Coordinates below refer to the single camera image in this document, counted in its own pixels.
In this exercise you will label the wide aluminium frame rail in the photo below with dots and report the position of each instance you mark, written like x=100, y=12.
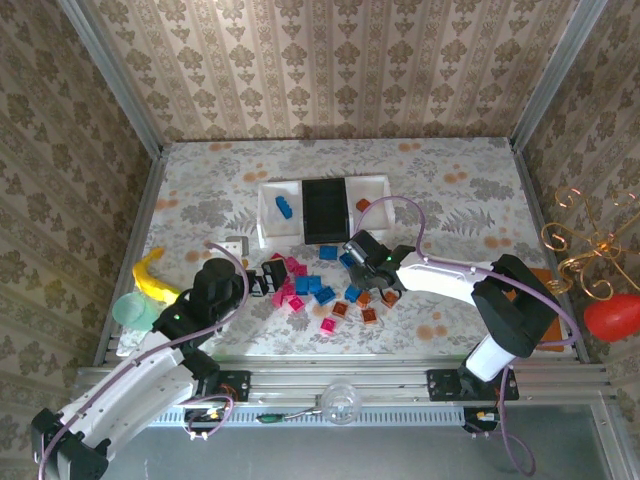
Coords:
x=325, y=372

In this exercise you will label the long blue lego brick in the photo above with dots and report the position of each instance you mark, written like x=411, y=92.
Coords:
x=284, y=206

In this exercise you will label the gray metal panel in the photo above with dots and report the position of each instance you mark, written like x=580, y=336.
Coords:
x=350, y=455

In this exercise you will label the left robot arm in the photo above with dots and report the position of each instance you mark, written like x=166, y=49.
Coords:
x=125, y=390

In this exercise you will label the black plastic container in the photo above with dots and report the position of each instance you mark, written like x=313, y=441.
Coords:
x=325, y=210

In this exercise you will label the yellow toy banana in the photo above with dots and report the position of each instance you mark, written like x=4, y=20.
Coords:
x=150, y=282

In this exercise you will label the orange lego brick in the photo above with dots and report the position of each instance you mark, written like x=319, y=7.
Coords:
x=364, y=299
x=389, y=300
x=340, y=309
x=361, y=205
x=369, y=316

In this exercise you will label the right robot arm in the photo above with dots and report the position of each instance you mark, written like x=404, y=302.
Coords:
x=440, y=280

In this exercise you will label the floral tablecloth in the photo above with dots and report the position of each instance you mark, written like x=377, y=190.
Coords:
x=450, y=210

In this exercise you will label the white plastic container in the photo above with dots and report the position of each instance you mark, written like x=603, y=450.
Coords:
x=377, y=215
x=270, y=235

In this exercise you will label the aluminium frame post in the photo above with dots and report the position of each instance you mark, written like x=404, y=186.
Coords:
x=113, y=75
x=553, y=75

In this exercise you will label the clear glass dome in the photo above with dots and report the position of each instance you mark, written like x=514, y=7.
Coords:
x=340, y=405

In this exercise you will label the green translucent cup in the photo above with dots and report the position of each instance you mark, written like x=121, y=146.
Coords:
x=132, y=310

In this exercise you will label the orange mat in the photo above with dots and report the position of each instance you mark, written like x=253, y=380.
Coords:
x=557, y=330

